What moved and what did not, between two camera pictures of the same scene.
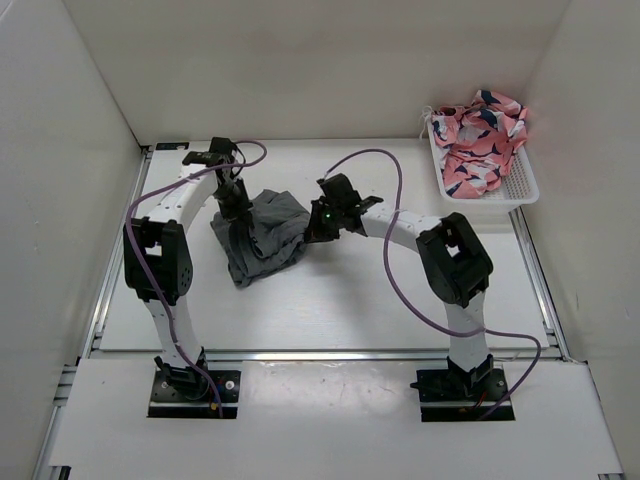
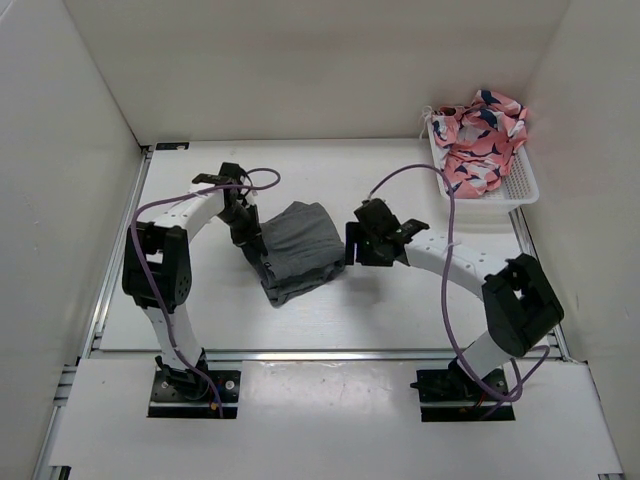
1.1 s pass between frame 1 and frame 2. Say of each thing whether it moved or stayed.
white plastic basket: stayed
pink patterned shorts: stayed
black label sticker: stayed
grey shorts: moved
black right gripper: moved
